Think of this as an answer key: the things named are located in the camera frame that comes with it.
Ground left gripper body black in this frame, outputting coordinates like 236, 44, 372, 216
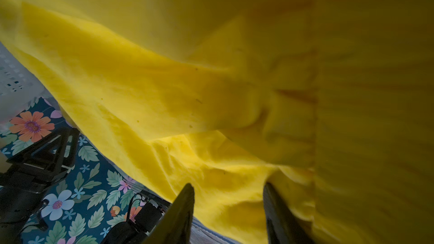
1, 169, 51, 244

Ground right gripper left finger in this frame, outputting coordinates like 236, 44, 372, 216
142, 184, 194, 244

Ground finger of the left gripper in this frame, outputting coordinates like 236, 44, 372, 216
7, 127, 80, 181

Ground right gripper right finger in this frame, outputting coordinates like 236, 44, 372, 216
263, 183, 314, 244

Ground yellow shorts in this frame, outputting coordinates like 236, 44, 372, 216
1, 0, 434, 244

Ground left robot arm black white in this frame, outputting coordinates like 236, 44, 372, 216
1, 128, 168, 244

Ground white plastic laundry basket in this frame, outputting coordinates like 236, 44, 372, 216
1, 45, 45, 123

